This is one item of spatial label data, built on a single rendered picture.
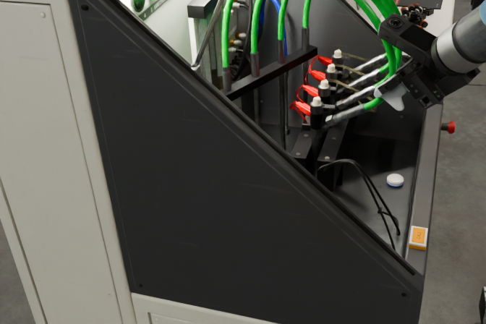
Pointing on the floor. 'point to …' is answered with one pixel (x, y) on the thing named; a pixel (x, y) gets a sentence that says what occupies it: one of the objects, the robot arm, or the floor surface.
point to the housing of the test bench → (53, 159)
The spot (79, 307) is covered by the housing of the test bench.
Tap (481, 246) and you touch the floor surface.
